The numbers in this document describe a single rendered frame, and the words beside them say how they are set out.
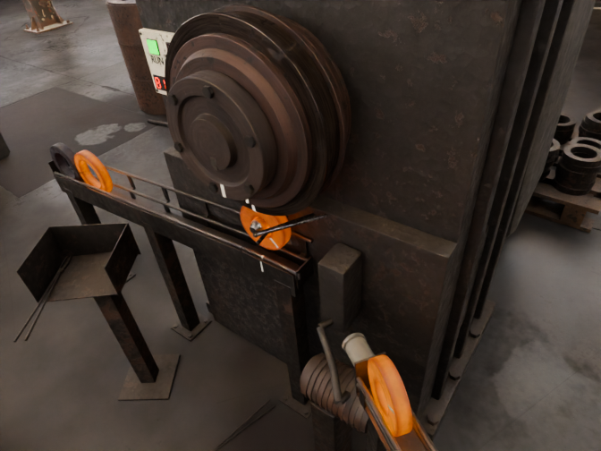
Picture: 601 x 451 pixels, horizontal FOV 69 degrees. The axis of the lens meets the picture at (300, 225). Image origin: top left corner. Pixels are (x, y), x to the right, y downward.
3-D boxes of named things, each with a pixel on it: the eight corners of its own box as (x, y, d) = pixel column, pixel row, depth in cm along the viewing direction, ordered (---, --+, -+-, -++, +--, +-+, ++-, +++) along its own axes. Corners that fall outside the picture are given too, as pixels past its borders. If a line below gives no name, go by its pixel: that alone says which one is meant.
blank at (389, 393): (389, 410, 98) (376, 414, 97) (376, 344, 96) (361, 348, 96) (419, 447, 82) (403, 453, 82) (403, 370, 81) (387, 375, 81)
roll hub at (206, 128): (268, 80, 79) (284, 204, 97) (167, 61, 93) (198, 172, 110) (249, 91, 76) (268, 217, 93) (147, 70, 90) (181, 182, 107)
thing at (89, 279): (122, 355, 185) (48, 225, 140) (182, 353, 184) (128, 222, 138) (105, 401, 170) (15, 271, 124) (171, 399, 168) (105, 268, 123)
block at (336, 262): (340, 299, 129) (338, 238, 113) (363, 310, 125) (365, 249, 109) (319, 323, 122) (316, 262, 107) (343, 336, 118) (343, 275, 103)
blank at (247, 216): (239, 208, 124) (231, 214, 122) (264, 187, 112) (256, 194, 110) (273, 250, 126) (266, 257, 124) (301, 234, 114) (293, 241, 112)
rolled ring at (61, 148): (64, 148, 169) (71, 145, 171) (43, 143, 179) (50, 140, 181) (86, 189, 179) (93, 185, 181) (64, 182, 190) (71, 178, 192)
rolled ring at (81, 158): (104, 202, 177) (110, 199, 179) (107, 181, 162) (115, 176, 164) (72, 169, 177) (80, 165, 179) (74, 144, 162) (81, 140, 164)
